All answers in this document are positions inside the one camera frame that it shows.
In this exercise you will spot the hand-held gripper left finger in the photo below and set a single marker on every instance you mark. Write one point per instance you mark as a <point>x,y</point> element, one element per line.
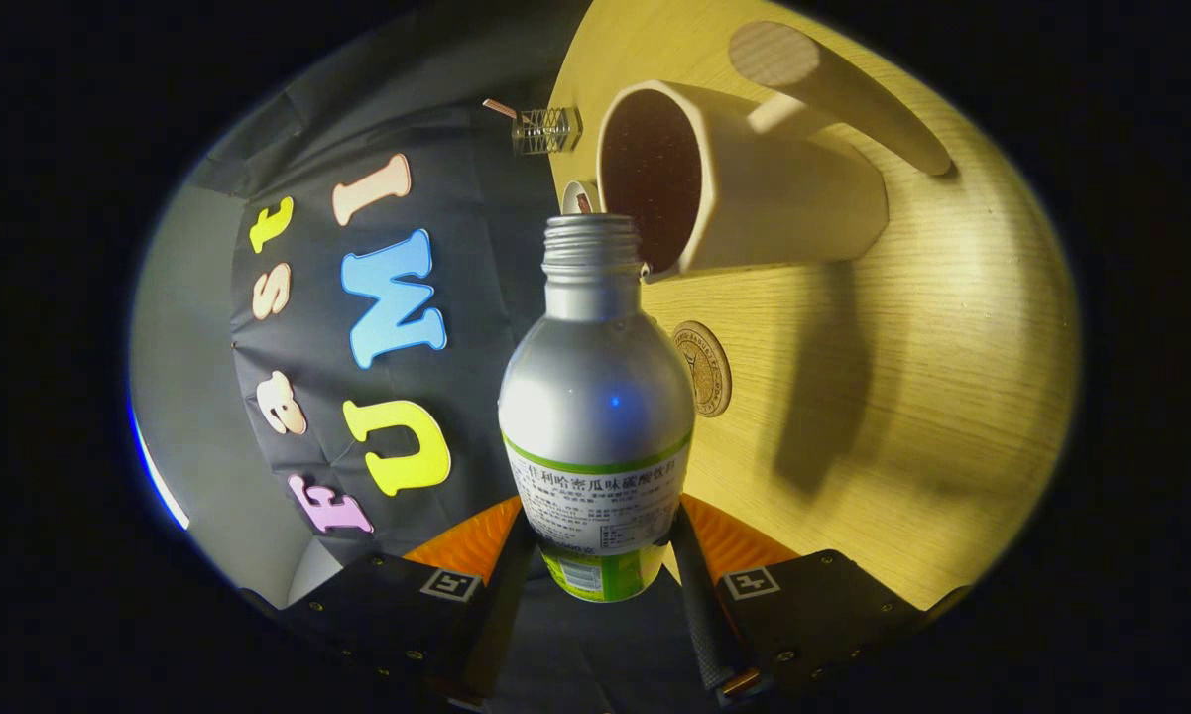
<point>496,625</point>

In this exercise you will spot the pink stick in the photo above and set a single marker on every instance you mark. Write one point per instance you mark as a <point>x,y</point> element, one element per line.
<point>500,108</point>

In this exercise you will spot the white oval plate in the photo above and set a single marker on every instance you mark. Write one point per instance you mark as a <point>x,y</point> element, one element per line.
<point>570,193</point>

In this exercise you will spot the brown meat slice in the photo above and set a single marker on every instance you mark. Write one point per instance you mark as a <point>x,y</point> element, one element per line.
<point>582,203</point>

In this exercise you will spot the black backdrop cloth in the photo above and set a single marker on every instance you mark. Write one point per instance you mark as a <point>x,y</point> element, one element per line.
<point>476,297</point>

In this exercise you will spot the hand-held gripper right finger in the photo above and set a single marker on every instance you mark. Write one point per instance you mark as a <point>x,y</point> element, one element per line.
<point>699,615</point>

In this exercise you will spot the silver juice bottle green label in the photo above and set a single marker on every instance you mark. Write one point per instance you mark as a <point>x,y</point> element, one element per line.
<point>595,397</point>

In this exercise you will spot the round wooden coaster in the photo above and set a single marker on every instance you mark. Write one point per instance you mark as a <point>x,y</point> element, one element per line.
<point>709,372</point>

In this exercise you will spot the wooden table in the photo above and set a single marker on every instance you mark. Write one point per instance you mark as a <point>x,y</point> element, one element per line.
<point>932,397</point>

